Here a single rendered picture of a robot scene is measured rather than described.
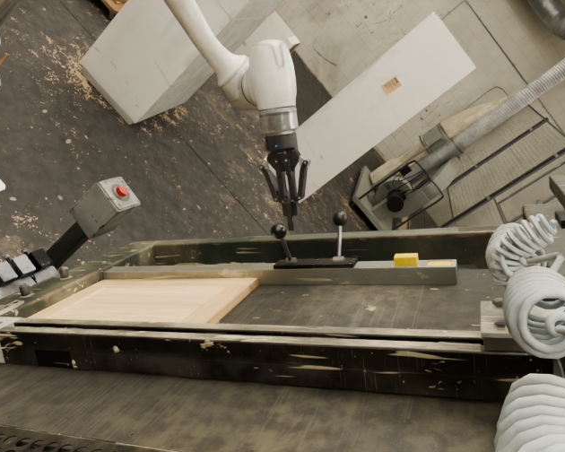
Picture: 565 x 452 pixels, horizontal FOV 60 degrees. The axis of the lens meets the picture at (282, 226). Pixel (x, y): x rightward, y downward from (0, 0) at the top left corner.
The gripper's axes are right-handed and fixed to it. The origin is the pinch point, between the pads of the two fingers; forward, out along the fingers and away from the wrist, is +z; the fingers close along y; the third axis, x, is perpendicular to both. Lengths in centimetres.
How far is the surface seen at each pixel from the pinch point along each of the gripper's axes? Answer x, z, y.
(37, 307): 30, 12, 57
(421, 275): 7.0, 13.5, -31.1
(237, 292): 17.1, 13.7, 9.1
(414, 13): -778, -161, 44
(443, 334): 46, 8, -38
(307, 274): 6.9, 13.1, -4.7
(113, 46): -178, -86, 182
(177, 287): 13.0, 13.9, 28.2
